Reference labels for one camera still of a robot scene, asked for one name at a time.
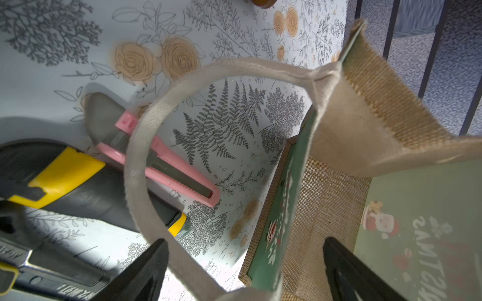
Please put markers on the floral table mat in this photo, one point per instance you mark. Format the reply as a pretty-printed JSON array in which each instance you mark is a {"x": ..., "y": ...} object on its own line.
[{"x": 56, "y": 54}]

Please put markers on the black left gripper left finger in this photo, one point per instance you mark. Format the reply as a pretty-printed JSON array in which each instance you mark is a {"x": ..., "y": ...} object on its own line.
[{"x": 143, "y": 279}]

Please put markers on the yellow black utility knife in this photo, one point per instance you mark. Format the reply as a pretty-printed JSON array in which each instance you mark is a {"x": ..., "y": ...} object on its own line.
[{"x": 55, "y": 177}]

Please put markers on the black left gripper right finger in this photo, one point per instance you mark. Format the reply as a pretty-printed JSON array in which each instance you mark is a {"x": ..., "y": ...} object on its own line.
[{"x": 350, "y": 279}]

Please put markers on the black yellow box cutter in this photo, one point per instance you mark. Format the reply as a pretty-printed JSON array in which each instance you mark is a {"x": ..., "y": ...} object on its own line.
[{"x": 31, "y": 265}]

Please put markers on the green jute Christmas bag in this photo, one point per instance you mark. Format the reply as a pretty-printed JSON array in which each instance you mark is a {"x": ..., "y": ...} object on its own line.
[{"x": 364, "y": 122}]

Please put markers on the pink snap-off cutter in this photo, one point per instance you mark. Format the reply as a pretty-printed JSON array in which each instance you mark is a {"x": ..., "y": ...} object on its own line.
[{"x": 110, "y": 127}]

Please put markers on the wooden two-tier shelf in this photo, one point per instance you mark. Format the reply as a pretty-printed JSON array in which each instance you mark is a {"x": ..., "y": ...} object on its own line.
[{"x": 264, "y": 4}]

